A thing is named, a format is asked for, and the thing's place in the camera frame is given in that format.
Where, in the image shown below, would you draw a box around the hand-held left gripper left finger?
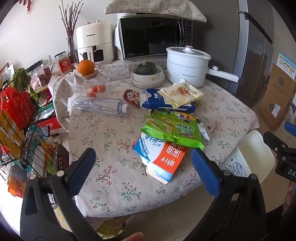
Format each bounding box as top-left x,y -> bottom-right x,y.
20,148 -> 102,241

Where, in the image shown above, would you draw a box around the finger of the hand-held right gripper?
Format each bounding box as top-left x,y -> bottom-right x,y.
263,131 -> 289,154
284,122 -> 296,138

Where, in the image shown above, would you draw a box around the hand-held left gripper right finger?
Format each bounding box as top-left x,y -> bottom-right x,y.
185,148 -> 267,241

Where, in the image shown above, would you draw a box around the orange blue white carton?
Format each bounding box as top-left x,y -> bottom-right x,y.
132,132 -> 188,184

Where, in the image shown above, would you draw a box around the person's left hand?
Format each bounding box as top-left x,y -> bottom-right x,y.
120,232 -> 144,241

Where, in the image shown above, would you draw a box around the white chair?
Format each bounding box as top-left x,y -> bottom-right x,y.
221,130 -> 275,184

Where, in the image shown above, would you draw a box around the small white sachet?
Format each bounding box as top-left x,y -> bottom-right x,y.
196,118 -> 212,141

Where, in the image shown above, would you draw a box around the green snack bag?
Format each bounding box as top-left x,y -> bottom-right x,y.
141,109 -> 205,150

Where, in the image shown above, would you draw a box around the orange packet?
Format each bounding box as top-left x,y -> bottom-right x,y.
8,167 -> 28,198

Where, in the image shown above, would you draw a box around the clear plastic bottle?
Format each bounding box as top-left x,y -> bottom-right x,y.
68,97 -> 129,115

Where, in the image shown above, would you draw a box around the yellow packets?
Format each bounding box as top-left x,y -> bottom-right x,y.
0,109 -> 26,158

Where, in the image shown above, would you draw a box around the pale yellow snack wrapper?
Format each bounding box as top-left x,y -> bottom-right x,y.
157,79 -> 204,108

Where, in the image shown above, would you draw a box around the blue and white milk carton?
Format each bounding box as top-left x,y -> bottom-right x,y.
140,88 -> 196,113

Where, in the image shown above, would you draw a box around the cartoon face tin can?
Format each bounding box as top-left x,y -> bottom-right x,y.
123,89 -> 142,107

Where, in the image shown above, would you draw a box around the grey refrigerator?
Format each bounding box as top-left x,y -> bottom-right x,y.
228,0 -> 281,102

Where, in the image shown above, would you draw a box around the red plastic bag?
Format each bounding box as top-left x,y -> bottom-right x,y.
0,87 -> 31,130

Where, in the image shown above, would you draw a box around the glass jar with wooden lid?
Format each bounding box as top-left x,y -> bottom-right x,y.
74,70 -> 110,98

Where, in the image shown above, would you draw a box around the white electric cooking pot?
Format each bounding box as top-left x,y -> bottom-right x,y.
166,46 -> 239,88

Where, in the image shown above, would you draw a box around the clear container with red contents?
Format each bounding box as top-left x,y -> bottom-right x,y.
35,64 -> 52,90

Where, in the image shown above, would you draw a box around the cream shallow dish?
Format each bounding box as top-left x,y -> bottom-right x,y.
131,74 -> 165,86
131,77 -> 165,89

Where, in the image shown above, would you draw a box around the large mandarin orange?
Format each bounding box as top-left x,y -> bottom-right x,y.
77,60 -> 95,75

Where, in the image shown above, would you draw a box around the green leafy vegetables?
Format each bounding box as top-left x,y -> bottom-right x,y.
10,68 -> 38,107

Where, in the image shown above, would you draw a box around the glass jar with red label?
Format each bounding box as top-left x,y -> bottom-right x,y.
55,51 -> 73,75

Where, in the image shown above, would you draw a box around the cream bowl with flower print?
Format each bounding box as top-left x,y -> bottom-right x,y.
132,65 -> 164,82

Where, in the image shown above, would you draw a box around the dark green kabocha squash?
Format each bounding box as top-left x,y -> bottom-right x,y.
134,60 -> 157,76

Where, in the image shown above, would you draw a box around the glass pot lid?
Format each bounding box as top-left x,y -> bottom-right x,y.
166,46 -> 211,61

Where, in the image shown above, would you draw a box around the glass vase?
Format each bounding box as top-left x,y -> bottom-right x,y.
67,37 -> 78,64

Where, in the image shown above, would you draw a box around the cream air fryer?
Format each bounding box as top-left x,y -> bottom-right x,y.
76,20 -> 114,65

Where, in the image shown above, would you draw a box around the black and white microwave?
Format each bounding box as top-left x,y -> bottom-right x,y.
115,13 -> 193,61

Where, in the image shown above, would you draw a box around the vase with dry twigs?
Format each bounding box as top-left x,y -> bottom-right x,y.
58,0 -> 84,63

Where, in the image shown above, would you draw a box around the floral cloth cover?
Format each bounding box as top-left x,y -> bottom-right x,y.
104,0 -> 207,23

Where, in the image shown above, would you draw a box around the black wire rack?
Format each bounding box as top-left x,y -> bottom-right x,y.
0,60 -> 70,176

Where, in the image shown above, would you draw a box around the blue wall poster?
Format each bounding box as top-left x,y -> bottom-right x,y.
276,53 -> 296,80

